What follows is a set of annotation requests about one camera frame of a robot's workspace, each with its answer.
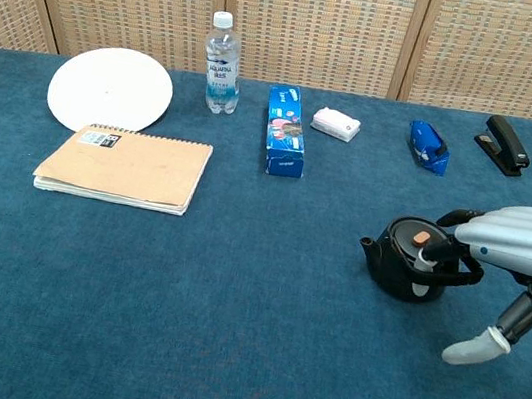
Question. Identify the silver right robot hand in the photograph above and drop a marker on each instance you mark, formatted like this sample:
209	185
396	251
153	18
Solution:
527	241

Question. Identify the small black teapot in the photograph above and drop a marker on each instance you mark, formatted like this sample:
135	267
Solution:
392	265

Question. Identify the black stapler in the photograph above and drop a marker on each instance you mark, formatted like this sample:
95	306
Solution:
505	143

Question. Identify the blue snack packet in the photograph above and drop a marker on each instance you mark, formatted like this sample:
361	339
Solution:
428	147

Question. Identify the white tissue pack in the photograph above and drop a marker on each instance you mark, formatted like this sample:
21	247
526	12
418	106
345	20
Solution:
336	124

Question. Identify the long blue cardboard box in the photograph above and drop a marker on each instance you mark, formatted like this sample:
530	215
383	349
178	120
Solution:
284	131

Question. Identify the woven folding screen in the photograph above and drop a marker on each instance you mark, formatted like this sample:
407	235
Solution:
319	21

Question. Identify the blue table cloth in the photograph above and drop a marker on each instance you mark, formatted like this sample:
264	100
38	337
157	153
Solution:
227	315

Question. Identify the clear plastic water bottle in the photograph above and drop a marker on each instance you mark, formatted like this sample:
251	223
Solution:
222	71

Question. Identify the brown spiral notebook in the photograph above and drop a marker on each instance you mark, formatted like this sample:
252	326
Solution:
129	170

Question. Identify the white round plate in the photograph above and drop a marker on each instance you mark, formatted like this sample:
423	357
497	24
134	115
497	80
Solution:
111	89

